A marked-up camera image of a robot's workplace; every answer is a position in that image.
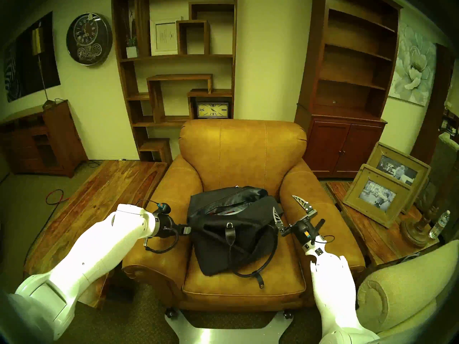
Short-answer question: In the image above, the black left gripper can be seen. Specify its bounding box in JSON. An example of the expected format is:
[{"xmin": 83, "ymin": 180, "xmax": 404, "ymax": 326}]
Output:
[{"xmin": 154, "ymin": 212, "xmax": 193, "ymax": 239}]

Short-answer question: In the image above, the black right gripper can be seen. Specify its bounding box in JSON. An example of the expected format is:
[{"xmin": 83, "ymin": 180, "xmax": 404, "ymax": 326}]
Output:
[{"xmin": 273, "ymin": 195, "xmax": 326, "ymax": 244}]

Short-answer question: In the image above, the black zipper handbag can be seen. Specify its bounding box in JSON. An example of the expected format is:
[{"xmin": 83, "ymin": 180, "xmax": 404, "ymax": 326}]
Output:
[{"xmin": 186, "ymin": 186, "xmax": 284, "ymax": 289}]

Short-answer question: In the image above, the open wooden shelf unit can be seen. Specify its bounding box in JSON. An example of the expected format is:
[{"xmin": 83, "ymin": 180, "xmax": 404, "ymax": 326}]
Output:
[{"xmin": 111, "ymin": 0, "xmax": 238, "ymax": 164}]

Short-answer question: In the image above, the tan leather armchair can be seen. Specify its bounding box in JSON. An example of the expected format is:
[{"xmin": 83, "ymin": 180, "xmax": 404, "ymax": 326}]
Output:
[{"xmin": 122, "ymin": 118, "xmax": 366, "ymax": 313}]

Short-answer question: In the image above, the dark wooden bookcase cabinet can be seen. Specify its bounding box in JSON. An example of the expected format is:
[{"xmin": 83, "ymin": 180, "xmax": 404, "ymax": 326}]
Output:
[{"xmin": 294, "ymin": 0, "xmax": 403, "ymax": 179}]

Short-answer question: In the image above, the wooden side table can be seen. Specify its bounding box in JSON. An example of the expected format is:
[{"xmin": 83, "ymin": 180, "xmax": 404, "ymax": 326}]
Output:
[{"xmin": 326, "ymin": 180, "xmax": 440, "ymax": 272}]

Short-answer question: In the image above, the wooden plank coffee table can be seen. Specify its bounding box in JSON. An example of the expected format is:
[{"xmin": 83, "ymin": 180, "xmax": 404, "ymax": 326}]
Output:
[{"xmin": 23, "ymin": 160, "xmax": 169, "ymax": 309}]

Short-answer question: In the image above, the rectangular mantel clock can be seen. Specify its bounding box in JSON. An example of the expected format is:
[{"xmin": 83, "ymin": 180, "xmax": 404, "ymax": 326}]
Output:
[{"xmin": 195, "ymin": 101, "xmax": 231, "ymax": 119}]

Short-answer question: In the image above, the turned wooden lamp base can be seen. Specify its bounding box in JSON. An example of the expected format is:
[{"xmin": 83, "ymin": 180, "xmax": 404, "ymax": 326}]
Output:
[{"xmin": 401, "ymin": 161, "xmax": 459, "ymax": 248}]

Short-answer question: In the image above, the beige upholstered chair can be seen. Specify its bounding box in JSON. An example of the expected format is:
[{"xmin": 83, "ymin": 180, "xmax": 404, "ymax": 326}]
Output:
[{"xmin": 356, "ymin": 239, "xmax": 459, "ymax": 344}]

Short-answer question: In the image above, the clear water bottle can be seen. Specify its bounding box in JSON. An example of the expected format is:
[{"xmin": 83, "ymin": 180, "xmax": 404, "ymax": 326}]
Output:
[{"xmin": 429, "ymin": 210, "xmax": 451, "ymax": 240}]

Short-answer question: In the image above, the reddish wooden sideboard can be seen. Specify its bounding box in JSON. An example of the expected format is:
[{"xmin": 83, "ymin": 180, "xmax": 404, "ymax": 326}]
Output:
[{"xmin": 0, "ymin": 100, "xmax": 89, "ymax": 178}]

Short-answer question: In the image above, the grey wingback chair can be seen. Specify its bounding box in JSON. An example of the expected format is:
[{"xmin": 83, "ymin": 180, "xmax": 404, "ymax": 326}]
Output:
[{"xmin": 418, "ymin": 132, "xmax": 459, "ymax": 211}]

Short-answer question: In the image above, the small potted plant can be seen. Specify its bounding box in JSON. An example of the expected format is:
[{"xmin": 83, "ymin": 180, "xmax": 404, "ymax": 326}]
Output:
[{"xmin": 122, "ymin": 10, "xmax": 139, "ymax": 59}]

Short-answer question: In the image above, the pale flower painting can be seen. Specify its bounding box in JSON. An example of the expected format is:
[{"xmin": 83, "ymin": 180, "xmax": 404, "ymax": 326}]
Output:
[{"xmin": 388, "ymin": 23, "xmax": 437, "ymax": 106}]

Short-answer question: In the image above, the white framed certificate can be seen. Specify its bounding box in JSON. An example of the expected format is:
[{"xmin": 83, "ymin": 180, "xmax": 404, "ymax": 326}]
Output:
[{"xmin": 150, "ymin": 18, "xmax": 181, "ymax": 56}]

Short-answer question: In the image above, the black zebra canvas picture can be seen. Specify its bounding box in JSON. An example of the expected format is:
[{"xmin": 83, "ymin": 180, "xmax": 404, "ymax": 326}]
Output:
[{"xmin": 4, "ymin": 11, "xmax": 61, "ymax": 103}]

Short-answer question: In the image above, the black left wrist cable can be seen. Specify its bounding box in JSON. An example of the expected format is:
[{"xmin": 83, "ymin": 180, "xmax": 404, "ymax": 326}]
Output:
[{"xmin": 134, "ymin": 199, "xmax": 180, "ymax": 254}]

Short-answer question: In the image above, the small rustic photo frame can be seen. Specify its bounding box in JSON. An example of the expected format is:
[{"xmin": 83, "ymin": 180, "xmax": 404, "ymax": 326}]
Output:
[{"xmin": 342, "ymin": 163, "xmax": 412, "ymax": 228}]

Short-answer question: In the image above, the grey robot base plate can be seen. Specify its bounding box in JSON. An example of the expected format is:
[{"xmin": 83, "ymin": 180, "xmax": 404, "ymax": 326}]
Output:
[{"xmin": 165, "ymin": 309, "xmax": 294, "ymax": 344}]

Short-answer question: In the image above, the large rustic photo frame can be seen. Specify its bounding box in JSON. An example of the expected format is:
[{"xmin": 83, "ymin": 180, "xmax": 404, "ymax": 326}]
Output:
[{"xmin": 366, "ymin": 142, "xmax": 431, "ymax": 215}]

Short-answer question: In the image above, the red floor cable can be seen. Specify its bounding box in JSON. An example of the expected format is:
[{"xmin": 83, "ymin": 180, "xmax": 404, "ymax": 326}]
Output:
[{"xmin": 22, "ymin": 189, "xmax": 71, "ymax": 276}]

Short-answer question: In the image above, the round black wall clock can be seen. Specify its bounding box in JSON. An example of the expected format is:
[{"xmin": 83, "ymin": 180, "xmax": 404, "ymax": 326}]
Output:
[{"xmin": 66, "ymin": 13, "xmax": 113, "ymax": 66}]

